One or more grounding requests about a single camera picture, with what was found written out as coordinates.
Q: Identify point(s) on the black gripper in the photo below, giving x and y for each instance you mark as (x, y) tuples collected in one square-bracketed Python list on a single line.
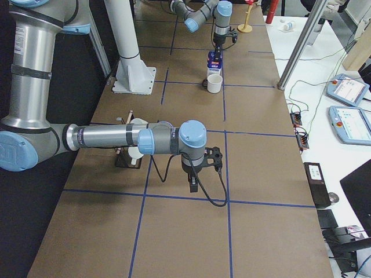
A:
[(218, 41), (189, 171)]

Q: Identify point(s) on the blue white milk carton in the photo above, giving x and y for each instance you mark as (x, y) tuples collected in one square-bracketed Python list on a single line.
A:
[(214, 63)]

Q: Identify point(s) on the white mug black handle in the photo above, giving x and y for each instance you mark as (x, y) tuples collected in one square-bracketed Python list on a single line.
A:
[(213, 83)]

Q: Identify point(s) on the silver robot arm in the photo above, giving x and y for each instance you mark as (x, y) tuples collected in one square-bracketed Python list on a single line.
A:
[(27, 138), (219, 11)]

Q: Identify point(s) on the wooden stand with round base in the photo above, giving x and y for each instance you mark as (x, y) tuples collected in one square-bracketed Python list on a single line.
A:
[(246, 28)]

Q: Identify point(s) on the red cylinder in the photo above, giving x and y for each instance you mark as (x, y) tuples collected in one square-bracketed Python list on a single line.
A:
[(271, 12)]

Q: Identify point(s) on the white blue bottle lying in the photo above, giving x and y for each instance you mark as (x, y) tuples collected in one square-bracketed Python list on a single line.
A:
[(287, 26)]

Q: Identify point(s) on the white ribbed mug on rack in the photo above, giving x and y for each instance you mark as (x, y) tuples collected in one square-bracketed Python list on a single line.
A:
[(138, 121)]

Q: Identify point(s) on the upper orange black connector block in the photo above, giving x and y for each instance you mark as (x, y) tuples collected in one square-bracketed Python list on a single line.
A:
[(296, 119)]

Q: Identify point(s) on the orange black connector block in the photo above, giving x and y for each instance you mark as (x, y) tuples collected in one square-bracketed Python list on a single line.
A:
[(302, 140), (296, 119)]

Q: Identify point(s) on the lower orange black connector block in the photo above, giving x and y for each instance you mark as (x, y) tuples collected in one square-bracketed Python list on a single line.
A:
[(302, 140)]

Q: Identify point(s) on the black box with label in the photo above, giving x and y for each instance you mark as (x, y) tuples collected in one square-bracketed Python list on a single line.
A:
[(317, 185)]

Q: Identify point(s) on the upper teach pendant tablet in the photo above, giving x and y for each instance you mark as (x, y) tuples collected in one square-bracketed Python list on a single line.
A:
[(347, 90)]

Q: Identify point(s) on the teach pendant tablet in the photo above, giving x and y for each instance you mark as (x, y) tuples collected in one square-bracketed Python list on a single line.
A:
[(350, 125), (347, 90)]

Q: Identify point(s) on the wooden block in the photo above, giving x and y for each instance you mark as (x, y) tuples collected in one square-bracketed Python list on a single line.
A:
[(358, 55)]

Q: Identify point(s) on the lower teach pendant tablet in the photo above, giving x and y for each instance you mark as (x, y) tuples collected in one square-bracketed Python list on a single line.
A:
[(350, 125)]

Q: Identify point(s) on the black monitor corner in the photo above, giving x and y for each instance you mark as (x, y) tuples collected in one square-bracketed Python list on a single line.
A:
[(356, 187)]

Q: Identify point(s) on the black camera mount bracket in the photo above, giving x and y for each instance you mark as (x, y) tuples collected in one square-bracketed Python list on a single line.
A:
[(233, 34), (213, 157)]

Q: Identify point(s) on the aluminium frame post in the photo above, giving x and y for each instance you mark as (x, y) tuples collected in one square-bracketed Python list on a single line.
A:
[(308, 29)]

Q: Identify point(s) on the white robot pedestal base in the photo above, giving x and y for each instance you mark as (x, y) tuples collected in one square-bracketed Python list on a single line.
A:
[(133, 76)]

